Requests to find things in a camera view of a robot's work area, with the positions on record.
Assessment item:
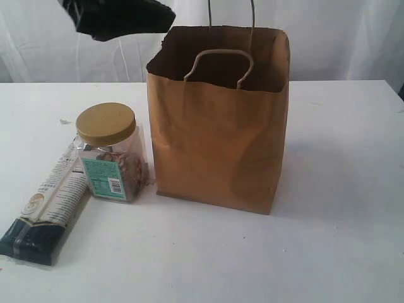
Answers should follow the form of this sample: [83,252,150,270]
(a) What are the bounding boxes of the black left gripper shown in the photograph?
[59,0,175,42]

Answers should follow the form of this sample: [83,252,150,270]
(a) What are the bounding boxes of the nut jar with gold lid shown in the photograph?
[74,102,149,203]

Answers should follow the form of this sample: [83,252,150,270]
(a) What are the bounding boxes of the large brown paper shopping bag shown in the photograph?
[145,0,291,216]

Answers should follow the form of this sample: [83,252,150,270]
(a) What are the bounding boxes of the blue white spaghetti packet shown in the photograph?
[1,144,87,266]

